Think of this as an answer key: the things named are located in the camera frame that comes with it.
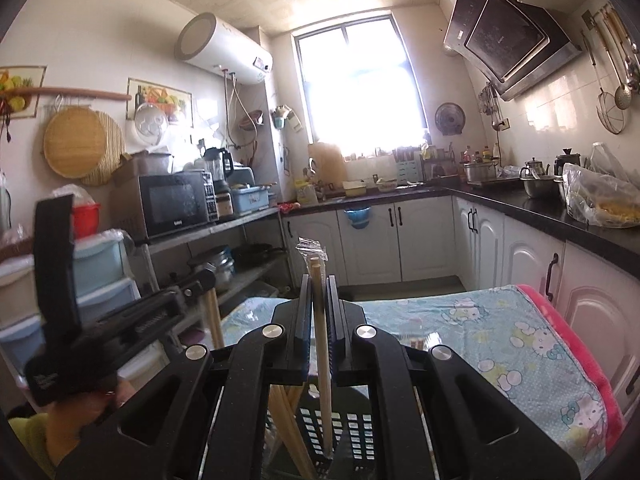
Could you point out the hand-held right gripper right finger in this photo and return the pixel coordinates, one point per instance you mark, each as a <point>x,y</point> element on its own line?
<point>334,330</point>

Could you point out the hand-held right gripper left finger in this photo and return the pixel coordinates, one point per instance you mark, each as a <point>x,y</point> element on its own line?
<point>306,330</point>

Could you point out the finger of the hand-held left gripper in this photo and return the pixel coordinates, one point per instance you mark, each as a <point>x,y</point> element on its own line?
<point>150,315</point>

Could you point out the bamboo chopstick pair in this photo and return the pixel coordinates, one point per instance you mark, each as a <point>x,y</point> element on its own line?
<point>289,425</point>
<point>318,310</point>
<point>214,317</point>

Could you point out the green plastic utensil basket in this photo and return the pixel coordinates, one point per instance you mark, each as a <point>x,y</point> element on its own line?
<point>350,435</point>

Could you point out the row of hanging kitchen utensils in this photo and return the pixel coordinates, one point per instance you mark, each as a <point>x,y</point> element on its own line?
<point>627,60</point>

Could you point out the person's left hand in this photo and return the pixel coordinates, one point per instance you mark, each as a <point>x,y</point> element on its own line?
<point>75,420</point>

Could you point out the plastic drawer unit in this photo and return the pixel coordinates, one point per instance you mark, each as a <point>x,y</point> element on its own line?
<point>17,320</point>
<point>105,280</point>

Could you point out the red plastic bucket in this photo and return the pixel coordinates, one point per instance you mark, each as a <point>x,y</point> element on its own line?
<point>87,220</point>

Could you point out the black frying pan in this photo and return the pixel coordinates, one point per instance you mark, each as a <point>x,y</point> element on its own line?
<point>257,254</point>

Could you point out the black microwave oven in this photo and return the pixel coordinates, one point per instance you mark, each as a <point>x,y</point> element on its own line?
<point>170,205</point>

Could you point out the blue hanging bag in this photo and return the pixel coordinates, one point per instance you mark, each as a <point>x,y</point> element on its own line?
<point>358,217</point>

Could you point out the metal shelf table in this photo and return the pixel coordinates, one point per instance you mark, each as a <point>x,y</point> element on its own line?
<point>225,225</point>

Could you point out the cartoon printed tablecloth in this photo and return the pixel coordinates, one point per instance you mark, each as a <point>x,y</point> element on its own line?
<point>475,340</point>

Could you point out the light blue box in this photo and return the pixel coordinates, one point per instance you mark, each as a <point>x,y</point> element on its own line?
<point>250,199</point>

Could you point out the yellow basin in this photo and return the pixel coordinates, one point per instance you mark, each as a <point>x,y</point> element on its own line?
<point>355,189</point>

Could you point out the round bamboo tray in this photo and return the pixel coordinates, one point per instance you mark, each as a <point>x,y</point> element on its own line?
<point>114,155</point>
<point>75,142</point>

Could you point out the cardboard box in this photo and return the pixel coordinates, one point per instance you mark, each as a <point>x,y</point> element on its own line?
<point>142,165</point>

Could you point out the black blender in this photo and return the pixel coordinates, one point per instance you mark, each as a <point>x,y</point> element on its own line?
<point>217,180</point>

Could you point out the wooden cutting board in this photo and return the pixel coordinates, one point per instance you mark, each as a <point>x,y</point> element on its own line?
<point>326,162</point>

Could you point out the light blue knife rack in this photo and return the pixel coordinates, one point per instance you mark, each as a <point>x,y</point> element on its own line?
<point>407,167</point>

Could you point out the small white fan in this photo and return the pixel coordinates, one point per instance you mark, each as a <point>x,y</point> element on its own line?
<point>151,125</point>

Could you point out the wooden rolling pin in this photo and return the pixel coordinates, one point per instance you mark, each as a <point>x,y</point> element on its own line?
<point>75,92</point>

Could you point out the steel cooking pot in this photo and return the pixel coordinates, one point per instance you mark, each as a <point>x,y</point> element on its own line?
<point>481,171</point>

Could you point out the black kitchen countertop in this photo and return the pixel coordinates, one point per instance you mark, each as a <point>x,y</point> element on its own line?
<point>525,210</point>

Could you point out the kitchen window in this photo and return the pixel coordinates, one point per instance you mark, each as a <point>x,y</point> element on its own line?
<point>360,85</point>

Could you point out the metal bowl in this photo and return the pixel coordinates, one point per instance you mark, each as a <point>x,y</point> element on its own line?
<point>540,186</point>

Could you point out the steel kettle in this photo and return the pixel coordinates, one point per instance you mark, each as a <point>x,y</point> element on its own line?
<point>535,167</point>

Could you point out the small hanging tools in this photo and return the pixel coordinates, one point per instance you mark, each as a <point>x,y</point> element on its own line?
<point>490,102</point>

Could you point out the white water heater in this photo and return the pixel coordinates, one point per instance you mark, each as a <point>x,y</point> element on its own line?
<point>225,47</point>

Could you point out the black kettle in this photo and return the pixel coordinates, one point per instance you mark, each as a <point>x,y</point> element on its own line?
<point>566,161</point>

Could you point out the clear plastic bag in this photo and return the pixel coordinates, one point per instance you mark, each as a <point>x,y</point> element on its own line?
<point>600,195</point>

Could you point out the black steel range hood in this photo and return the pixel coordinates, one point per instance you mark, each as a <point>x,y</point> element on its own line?
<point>505,30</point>

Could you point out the fruit wall picture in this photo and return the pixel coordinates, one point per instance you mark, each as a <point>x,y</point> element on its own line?
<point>160,100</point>
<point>20,90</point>

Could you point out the green wall holder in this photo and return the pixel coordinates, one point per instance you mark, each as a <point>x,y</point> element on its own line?
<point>286,119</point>

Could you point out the dark wall fan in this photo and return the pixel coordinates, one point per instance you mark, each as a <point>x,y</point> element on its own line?
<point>450,119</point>

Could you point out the wall socket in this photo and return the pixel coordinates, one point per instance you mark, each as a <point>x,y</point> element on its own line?
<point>505,124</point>

